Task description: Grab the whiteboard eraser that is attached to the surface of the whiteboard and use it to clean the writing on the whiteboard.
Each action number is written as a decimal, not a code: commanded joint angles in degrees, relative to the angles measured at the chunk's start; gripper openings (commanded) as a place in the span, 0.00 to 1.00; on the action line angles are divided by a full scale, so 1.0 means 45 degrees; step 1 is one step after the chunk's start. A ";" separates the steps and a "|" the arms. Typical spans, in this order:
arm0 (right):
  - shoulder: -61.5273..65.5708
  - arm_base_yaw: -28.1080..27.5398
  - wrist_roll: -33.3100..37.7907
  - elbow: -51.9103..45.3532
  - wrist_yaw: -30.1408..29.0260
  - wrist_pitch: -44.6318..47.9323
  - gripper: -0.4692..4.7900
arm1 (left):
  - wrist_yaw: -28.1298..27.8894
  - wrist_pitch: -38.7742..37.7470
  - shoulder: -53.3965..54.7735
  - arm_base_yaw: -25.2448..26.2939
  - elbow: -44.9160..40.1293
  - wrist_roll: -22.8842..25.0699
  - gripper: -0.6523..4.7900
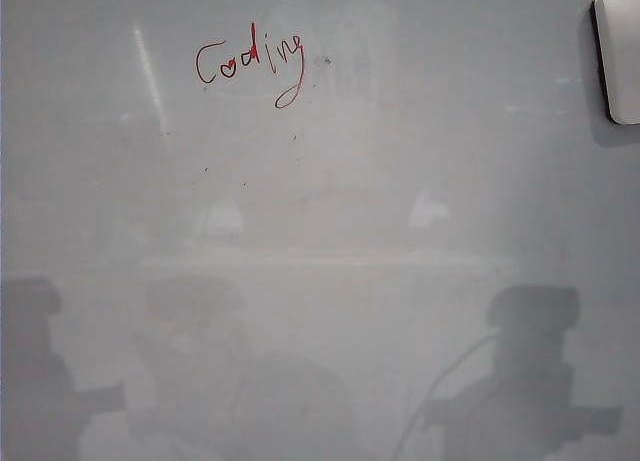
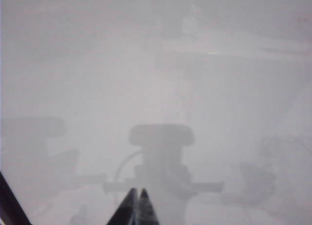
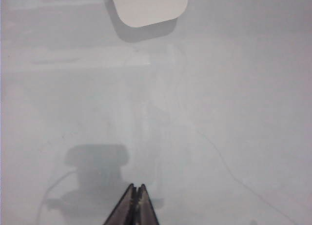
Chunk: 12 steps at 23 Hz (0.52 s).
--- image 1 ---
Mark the white whiteboard eraser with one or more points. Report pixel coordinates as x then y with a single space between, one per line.
622 56

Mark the white glossy whiteboard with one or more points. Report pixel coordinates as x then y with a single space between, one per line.
320 261

